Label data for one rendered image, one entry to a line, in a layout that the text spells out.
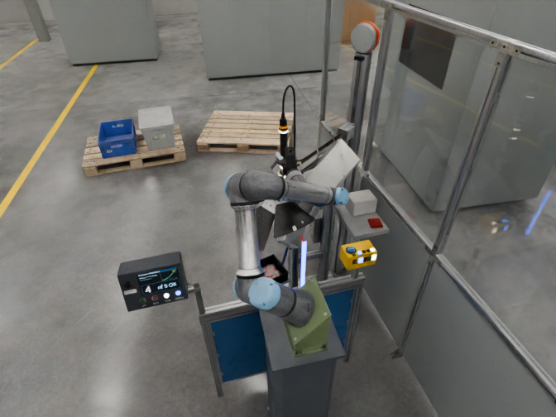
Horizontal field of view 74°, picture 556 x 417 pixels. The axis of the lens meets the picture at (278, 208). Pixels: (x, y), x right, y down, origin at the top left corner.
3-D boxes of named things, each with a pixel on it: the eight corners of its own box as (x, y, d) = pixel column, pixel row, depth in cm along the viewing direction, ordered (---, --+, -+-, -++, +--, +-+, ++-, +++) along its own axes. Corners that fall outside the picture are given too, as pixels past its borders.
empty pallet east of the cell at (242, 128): (294, 121, 555) (293, 112, 546) (288, 154, 477) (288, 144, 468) (215, 119, 566) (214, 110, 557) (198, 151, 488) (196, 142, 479)
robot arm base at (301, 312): (319, 310, 142) (302, 303, 137) (294, 335, 146) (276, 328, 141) (306, 283, 154) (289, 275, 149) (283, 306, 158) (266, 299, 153)
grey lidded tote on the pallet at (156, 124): (174, 128, 512) (170, 104, 491) (179, 147, 466) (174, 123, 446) (143, 132, 502) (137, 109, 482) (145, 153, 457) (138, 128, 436)
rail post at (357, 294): (346, 356, 257) (360, 280, 209) (348, 361, 254) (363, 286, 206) (341, 357, 256) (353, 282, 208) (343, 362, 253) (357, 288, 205)
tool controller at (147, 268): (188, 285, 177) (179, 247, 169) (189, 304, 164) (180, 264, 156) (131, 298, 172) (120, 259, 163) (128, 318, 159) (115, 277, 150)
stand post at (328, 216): (320, 298, 297) (332, 177, 226) (324, 306, 290) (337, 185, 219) (315, 299, 296) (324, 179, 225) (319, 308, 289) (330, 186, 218)
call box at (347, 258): (366, 253, 200) (369, 238, 193) (375, 266, 192) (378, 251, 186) (338, 259, 197) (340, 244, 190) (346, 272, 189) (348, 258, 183)
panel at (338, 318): (343, 349, 248) (354, 284, 207) (344, 351, 247) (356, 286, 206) (222, 382, 231) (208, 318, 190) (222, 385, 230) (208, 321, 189)
